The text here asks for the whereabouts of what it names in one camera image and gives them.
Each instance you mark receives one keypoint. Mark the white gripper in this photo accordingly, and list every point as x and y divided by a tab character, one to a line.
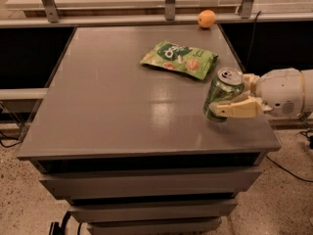
281	90

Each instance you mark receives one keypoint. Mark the green soda can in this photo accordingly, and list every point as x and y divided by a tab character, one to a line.
227	84

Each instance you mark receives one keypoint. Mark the green rice chip bag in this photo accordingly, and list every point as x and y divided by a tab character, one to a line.
192	61

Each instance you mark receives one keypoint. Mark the orange fruit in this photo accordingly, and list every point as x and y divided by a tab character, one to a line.
206	19

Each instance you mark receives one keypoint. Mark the grey drawer cabinet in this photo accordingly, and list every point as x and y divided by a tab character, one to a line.
129	148

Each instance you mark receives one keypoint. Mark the metal railing frame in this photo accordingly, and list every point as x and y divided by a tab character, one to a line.
57	13

